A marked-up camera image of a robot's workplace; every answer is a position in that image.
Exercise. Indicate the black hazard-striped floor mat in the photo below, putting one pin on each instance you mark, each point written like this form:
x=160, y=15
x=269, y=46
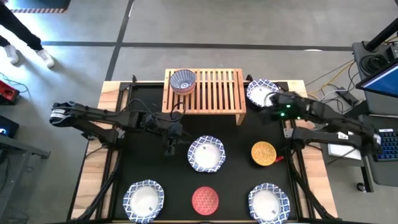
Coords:
x=40, y=4

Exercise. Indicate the red patterned bowl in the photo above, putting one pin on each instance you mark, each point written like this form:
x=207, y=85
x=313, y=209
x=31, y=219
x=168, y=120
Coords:
x=205, y=200

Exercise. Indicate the black backlit keyboard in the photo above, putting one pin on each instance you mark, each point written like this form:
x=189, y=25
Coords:
x=390, y=144

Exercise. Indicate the black power strip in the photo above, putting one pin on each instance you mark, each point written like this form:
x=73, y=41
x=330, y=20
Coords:
x=348, y=97

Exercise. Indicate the black slanted support bar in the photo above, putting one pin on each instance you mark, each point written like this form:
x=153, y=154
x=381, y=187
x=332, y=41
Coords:
x=357, y=110

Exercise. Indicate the small red marker piece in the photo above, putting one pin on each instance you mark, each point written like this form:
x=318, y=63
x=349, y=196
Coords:
x=277, y=158

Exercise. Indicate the grey radial-patterned bowl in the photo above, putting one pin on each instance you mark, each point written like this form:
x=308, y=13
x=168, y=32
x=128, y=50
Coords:
x=183, y=79

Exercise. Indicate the black round pole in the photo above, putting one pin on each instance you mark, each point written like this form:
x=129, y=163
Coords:
x=382, y=39

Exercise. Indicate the grey side desk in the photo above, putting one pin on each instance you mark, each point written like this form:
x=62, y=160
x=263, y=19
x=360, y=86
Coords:
x=15, y=147

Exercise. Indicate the monitor with blue screen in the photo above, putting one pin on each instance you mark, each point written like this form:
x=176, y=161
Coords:
x=384, y=82

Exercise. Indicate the wooden slatted shelf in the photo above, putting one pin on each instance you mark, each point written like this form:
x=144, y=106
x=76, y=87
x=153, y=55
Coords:
x=217, y=93

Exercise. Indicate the yellow patterned bowl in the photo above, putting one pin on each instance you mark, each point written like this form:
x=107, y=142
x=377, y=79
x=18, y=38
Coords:
x=263, y=153

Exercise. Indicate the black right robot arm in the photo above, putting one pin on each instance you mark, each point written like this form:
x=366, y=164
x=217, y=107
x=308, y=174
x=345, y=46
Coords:
x=326, y=137

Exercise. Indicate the black device with blue light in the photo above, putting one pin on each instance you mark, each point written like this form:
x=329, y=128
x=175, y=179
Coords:
x=9, y=126

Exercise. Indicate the blue-patterned white paper plate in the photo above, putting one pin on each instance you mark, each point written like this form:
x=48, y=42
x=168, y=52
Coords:
x=267, y=203
x=206, y=154
x=256, y=90
x=143, y=201

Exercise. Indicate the red device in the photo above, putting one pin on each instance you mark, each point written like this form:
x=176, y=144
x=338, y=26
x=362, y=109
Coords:
x=7, y=93

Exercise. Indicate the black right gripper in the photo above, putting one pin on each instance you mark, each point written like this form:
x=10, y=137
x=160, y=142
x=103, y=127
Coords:
x=292, y=109

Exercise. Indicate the person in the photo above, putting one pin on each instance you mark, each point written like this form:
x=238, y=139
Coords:
x=18, y=28

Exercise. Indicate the black caster wheel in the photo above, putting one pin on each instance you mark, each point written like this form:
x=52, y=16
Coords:
x=361, y=187

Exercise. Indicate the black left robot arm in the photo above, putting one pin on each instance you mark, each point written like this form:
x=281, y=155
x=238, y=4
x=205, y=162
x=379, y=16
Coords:
x=102, y=116

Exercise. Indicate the white paper sign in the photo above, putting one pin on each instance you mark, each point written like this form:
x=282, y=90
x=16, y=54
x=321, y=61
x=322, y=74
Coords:
x=342, y=151

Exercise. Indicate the grey equipment cart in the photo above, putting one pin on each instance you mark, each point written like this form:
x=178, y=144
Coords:
x=382, y=174

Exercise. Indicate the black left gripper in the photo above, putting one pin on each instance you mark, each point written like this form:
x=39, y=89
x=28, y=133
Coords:
x=171, y=134

